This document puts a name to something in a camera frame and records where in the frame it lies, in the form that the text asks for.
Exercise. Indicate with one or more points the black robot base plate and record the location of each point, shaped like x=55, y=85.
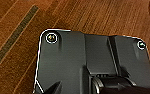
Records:
x=77, y=60

